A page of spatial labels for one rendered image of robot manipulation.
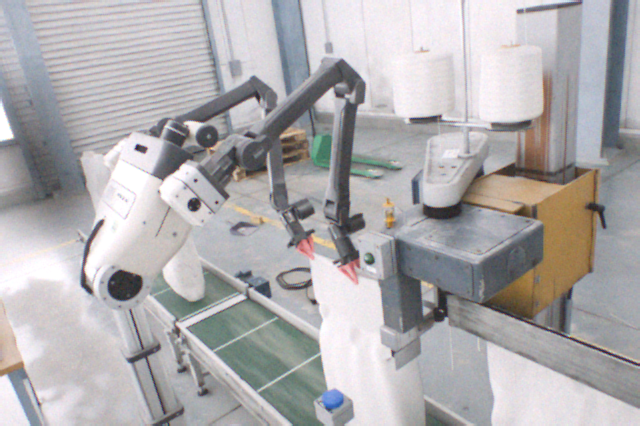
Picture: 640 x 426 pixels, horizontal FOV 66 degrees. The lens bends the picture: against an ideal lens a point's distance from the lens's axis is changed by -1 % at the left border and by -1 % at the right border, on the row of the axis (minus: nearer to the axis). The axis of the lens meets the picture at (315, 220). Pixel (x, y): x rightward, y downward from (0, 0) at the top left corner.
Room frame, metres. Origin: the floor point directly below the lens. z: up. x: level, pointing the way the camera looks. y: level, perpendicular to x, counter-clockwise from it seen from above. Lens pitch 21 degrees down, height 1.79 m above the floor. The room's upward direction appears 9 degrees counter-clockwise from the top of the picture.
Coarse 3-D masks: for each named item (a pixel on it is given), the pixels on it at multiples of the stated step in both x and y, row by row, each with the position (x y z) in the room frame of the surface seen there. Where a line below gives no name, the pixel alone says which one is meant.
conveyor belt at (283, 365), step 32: (224, 320) 2.35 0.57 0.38; (256, 320) 2.30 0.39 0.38; (224, 352) 2.05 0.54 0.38; (256, 352) 2.01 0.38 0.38; (288, 352) 1.97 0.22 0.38; (320, 352) 1.93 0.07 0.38; (256, 384) 1.78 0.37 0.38; (288, 384) 1.74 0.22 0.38; (320, 384) 1.71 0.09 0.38; (288, 416) 1.55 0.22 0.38
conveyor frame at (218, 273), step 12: (204, 264) 3.08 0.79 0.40; (216, 276) 2.95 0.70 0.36; (228, 276) 2.79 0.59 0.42; (240, 288) 2.67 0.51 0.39; (144, 300) 2.84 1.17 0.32; (156, 300) 2.70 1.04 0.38; (228, 300) 2.57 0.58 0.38; (240, 300) 2.55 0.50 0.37; (156, 312) 2.66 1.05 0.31; (168, 312) 2.45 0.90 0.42; (204, 312) 2.47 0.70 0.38; (216, 312) 2.45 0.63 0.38; (168, 324) 2.51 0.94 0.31
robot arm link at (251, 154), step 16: (336, 64) 1.41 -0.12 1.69; (320, 80) 1.39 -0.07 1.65; (336, 80) 1.41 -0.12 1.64; (352, 80) 1.44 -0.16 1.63; (304, 96) 1.35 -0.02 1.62; (320, 96) 1.39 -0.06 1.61; (272, 112) 1.33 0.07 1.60; (288, 112) 1.32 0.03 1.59; (304, 112) 1.35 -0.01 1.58; (256, 128) 1.29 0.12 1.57; (272, 128) 1.29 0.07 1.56; (288, 128) 1.33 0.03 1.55; (240, 144) 1.23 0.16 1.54; (256, 144) 1.24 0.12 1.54; (272, 144) 1.26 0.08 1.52; (240, 160) 1.22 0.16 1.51; (256, 160) 1.24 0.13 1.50
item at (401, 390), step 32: (320, 256) 1.56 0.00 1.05; (320, 288) 1.59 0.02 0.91; (352, 288) 1.41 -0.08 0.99; (352, 320) 1.42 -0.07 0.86; (352, 352) 1.36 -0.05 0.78; (384, 352) 1.28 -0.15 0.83; (352, 384) 1.36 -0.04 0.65; (384, 384) 1.24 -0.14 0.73; (416, 384) 1.26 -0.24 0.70; (384, 416) 1.25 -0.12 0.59; (416, 416) 1.26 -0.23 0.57
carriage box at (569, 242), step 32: (480, 192) 1.20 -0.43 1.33; (512, 192) 1.16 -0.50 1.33; (544, 192) 1.13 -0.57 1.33; (576, 192) 1.17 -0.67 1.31; (544, 224) 1.08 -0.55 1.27; (576, 224) 1.17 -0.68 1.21; (544, 256) 1.08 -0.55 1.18; (576, 256) 1.18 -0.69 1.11; (512, 288) 1.09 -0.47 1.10; (544, 288) 1.08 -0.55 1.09
